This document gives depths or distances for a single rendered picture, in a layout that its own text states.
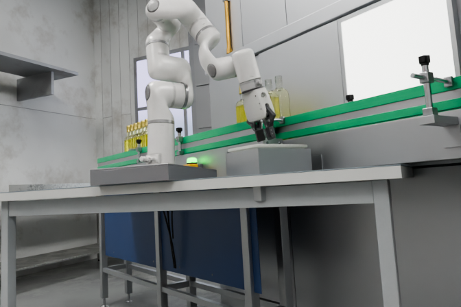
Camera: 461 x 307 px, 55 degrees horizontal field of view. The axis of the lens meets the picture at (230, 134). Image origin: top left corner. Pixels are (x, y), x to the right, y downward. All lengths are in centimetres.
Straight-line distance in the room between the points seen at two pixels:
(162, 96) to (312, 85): 61
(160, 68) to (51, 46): 376
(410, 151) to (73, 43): 471
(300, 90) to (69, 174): 376
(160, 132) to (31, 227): 347
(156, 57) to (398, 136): 86
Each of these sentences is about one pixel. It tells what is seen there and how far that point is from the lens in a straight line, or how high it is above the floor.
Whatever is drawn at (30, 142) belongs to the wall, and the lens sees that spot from 493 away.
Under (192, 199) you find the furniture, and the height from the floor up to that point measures 69.
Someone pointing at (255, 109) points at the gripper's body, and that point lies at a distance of 144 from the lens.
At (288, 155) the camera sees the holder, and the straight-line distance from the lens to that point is 140.
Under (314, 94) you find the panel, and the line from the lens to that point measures 180.
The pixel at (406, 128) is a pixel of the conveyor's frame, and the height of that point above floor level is 85.
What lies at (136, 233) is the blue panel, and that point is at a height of 49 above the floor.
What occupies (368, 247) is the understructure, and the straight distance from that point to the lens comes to 170.
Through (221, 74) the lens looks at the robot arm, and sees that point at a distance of 148.
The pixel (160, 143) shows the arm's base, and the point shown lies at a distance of 154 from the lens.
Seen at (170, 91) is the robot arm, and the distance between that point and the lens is 159.
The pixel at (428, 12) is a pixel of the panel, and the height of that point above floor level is 122.
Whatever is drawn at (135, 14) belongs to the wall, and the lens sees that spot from 552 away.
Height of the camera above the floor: 72
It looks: 7 degrees up
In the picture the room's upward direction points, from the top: 3 degrees counter-clockwise
